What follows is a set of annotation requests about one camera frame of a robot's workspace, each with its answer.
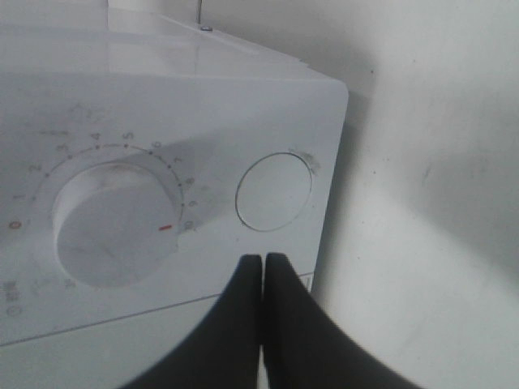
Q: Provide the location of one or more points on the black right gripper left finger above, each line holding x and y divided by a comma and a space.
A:
223, 351

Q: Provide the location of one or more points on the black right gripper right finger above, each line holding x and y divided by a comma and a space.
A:
303, 347

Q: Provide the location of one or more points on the round door release button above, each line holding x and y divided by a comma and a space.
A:
273, 192

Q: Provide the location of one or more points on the white timer knob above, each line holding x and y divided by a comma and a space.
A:
115, 224

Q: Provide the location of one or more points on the white microwave door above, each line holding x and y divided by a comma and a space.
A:
107, 355

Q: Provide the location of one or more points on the white microwave oven body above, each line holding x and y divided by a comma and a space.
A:
86, 86

